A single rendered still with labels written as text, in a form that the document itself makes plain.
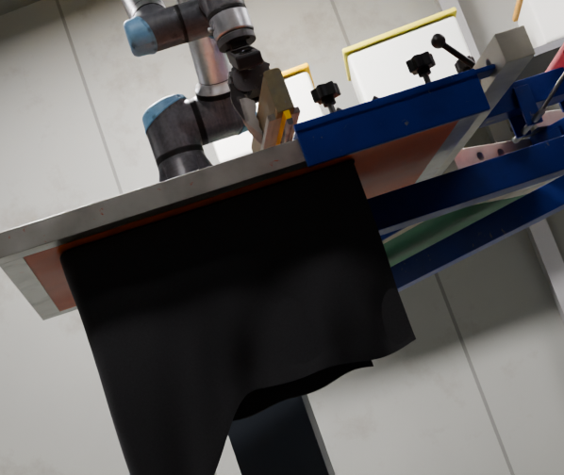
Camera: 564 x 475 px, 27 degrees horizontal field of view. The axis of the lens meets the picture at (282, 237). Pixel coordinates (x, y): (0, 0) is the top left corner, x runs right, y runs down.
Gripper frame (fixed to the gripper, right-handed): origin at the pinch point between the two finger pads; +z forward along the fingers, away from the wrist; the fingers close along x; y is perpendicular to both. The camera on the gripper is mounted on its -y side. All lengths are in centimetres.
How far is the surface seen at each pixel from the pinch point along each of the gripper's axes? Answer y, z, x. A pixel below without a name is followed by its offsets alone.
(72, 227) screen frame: -29.4, 12.6, 37.9
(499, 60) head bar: -32.1, 8.6, -31.8
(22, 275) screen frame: -14, 14, 48
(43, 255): -23, 14, 43
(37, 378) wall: 331, -16, 81
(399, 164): -6.8, 13.9, -18.0
